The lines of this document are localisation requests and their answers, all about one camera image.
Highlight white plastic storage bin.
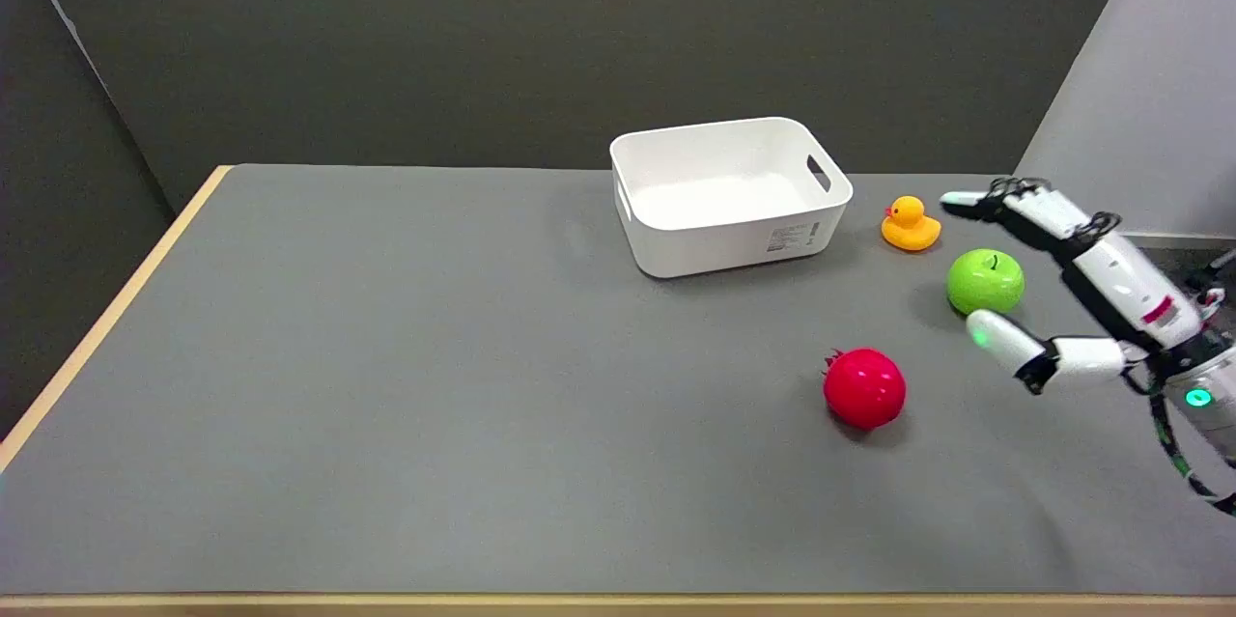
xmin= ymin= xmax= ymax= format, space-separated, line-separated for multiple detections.
xmin=609 ymin=117 xmax=855 ymax=279

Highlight red pomegranate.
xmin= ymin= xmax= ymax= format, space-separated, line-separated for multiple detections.
xmin=822 ymin=348 xmax=908 ymax=432

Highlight yellow rubber duck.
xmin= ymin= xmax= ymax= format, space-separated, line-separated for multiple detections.
xmin=881 ymin=195 xmax=942 ymax=253

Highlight green apple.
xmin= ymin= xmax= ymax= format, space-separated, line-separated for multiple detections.
xmin=946 ymin=248 xmax=1025 ymax=317

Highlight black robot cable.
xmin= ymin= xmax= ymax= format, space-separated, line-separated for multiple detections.
xmin=1147 ymin=383 xmax=1236 ymax=516

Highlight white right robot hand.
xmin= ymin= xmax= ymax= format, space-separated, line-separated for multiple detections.
xmin=940 ymin=177 xmax=1215 ymax=396

